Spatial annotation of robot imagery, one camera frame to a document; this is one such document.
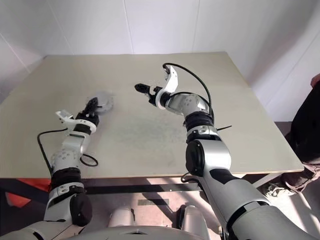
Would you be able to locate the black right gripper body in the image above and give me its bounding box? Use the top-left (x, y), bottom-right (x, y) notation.
top-left (147, 85), bottom-right (164, 105)

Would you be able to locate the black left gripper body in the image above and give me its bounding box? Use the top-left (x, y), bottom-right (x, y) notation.
top-left (74, 111), bottom-right (101, 127)

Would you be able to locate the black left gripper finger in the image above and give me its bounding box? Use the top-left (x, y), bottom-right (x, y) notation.
top-left (84, 97), bottom-right (99, 116)

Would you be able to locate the motor stator with copper windings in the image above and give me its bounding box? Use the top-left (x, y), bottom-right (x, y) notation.
top-left (96, 96), bottom-right (116, 115)

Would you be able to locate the bystander bare hand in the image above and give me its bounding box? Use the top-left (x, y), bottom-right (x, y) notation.
top-left (310, 72), bottom-right (320, 88)

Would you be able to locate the silver rounded left robot leg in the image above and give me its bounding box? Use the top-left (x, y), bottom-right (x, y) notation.
top-left (108, 207), bottom-right (136, 228)

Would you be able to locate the silver rounded robot leg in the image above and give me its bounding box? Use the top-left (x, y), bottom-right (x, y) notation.
top-left (178, 204), bottom-right (210, 237)
top-left (108, 207), bottom-right (136, 228)

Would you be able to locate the orange cloth under table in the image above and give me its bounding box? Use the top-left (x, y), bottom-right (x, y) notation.
top-left (4, 177), bottom-right (52, 209)

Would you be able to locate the grey tape strip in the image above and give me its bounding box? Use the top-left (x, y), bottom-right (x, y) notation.
top-left (137, 198), bottom-right (171, 207)

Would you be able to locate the silver robot torso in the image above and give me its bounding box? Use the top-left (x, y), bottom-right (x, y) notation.
top-left (74, 225), bottom-right (211, 240)

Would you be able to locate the silver rounded right robot leg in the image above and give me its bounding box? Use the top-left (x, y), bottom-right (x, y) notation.
top-left (178, 204), bottom-right (210, 237)

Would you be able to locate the person in dark clothes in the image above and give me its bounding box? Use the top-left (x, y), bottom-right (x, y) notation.
top-left (282, 84), bottom-right (320, 195)

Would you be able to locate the dark sneaker with white laces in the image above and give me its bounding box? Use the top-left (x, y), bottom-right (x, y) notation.
top-left (263, 182), bottom-right (296, 199)

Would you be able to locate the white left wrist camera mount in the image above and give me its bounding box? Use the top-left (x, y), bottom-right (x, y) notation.
top-left (55, 110), bottom-right (99, 134)

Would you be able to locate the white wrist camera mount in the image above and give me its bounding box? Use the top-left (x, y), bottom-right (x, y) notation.
top-left (55, 110), bottom-right (99, 134)
top-left (154, 65), bottom-right (180, 110)

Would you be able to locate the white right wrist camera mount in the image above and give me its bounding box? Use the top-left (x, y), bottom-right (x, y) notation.
top-left (154, 65), bottom-right (180, 110)

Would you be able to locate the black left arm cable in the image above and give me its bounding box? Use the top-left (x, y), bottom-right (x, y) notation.
top-left (36, 127), bottom-right (99, 176)

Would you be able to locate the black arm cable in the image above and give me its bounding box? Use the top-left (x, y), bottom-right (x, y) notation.
top-left (161, 62), bottom-right (215, 121)
top-left (36, 127), bottom-right (99, 176)

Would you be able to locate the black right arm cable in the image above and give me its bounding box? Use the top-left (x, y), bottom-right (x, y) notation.
top-left (161, 62), bottom-right (215, 121)

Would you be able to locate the black metal table frame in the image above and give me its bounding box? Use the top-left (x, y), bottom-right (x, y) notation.
top-left (83, 172), bottom-right (285, 196)

